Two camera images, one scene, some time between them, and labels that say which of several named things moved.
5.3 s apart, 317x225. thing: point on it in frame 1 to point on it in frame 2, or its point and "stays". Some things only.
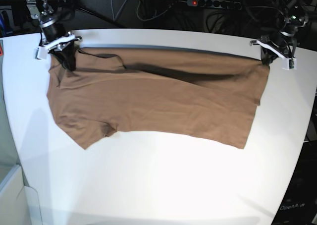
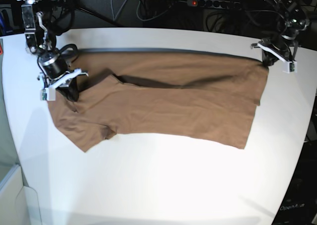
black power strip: x=215 y=3 stays
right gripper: x=270 y=54 stays
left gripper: x=64 y=48 to x=71 y=92
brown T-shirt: x=204 y=96 stays
